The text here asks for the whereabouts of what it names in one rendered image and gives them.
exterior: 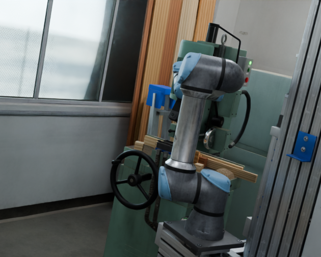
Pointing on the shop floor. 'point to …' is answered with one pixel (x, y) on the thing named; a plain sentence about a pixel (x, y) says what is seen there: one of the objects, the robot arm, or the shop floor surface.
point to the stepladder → (163, 93)
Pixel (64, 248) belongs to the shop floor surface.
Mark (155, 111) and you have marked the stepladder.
